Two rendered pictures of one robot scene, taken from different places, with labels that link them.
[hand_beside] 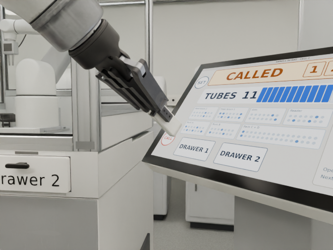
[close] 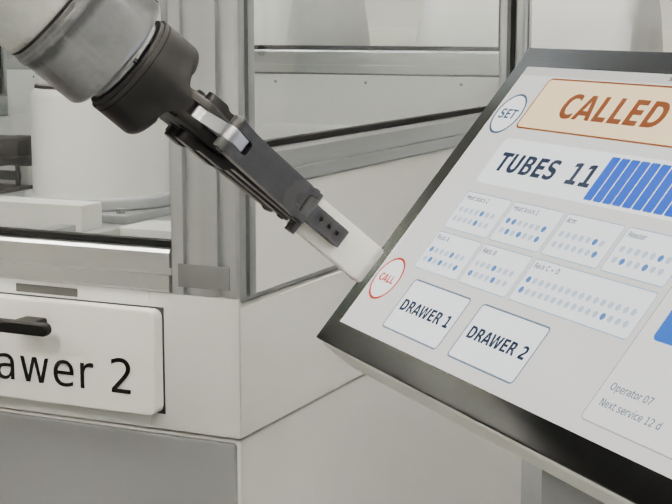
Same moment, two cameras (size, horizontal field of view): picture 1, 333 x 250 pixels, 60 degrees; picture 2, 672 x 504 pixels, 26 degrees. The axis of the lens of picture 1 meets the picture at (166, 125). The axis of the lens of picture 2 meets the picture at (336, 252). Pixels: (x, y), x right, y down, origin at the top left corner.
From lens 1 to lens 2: 0.58 m
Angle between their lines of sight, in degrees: 18
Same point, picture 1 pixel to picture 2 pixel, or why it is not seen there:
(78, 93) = not seen: hidden behind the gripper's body
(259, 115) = (574, 238)
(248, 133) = (535, 284)
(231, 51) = not seen: outside the picture
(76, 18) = (93, 47)
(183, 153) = (403, 323)
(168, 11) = not seen: outside the picture
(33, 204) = (64, 440)
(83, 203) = (199, 449)
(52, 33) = (51, 76)
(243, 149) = (511, 325)
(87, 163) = (211, 333)
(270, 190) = (514, 426)
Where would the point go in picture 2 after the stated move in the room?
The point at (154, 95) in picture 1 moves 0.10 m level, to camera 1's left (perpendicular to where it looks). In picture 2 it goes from (279, 190) to (144, 185)
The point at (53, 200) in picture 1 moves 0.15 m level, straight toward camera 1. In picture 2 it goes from (118, 433) to (107, 477)
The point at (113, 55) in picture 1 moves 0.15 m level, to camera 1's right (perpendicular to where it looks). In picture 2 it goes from (178, 108) to (397, 112)
